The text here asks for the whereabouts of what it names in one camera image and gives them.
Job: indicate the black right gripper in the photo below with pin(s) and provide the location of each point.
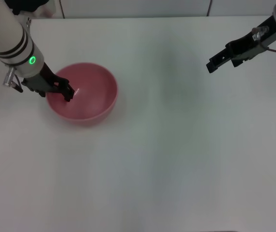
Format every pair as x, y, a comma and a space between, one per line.
249, 46

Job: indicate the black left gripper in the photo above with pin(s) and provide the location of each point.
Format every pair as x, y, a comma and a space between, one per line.
42, 81

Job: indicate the pink plastic bowl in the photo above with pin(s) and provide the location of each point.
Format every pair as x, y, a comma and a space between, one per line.
92, 108

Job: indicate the black and white background object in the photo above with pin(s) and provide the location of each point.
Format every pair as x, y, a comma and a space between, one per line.
26, 6

